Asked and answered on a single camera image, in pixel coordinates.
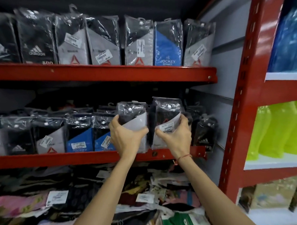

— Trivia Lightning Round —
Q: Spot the pile of assorted clothing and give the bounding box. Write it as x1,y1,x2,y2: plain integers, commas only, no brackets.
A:
0,159,213,225

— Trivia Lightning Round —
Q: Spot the colourful printed box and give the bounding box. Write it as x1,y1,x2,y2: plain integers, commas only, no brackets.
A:
237,176,297,212

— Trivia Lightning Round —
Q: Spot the row of packaged socks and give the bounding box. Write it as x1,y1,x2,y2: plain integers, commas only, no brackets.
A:
0,0,218,75
0,94,220,161

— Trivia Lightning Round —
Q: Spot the person's right hand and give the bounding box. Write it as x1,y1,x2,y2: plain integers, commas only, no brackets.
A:
155,113,193,161

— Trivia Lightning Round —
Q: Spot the black white sock packet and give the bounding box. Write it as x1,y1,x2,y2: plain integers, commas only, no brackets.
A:
149,95,184,151

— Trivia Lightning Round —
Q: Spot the white paper tag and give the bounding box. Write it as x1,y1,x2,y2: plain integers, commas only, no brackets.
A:
135,193,156,205
45,190,70,207

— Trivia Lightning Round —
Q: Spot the person's right forearm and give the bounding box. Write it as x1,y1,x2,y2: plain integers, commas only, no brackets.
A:
175,152,258,225

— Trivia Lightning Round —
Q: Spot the person's left forearm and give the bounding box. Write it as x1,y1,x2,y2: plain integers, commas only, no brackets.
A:
64,152,140,225

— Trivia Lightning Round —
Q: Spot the pack of blue plastic bottles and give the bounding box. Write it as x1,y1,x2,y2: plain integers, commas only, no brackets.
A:
265,7,297,73

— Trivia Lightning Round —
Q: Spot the red metal rack beam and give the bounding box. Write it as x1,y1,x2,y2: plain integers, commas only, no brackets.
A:
241,167,297,187
259,78,297,107

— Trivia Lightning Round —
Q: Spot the green white clothing packet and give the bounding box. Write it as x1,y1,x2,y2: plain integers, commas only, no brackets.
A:
161,210,212,225

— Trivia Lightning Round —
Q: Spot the red metal shelf board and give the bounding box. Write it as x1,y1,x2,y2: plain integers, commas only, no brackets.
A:
0,53,218,93
0,146,207,170

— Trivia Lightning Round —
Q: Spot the red thread bracelet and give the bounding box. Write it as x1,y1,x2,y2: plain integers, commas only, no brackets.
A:
176,154,193,165

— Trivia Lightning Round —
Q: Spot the grey black sock packet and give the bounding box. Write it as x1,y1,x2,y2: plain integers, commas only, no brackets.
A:
116,100,151,155

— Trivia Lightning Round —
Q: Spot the red metal rack upright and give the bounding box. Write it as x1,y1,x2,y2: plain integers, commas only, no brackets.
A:
210,0,297,205

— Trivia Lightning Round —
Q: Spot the white shelf board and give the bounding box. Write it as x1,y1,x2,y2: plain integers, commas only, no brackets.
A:
243,153,297,171
237,204,297,225
265,71,297,82

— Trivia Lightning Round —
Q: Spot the person's left hand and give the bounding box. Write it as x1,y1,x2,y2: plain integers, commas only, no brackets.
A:
109,114,150,159

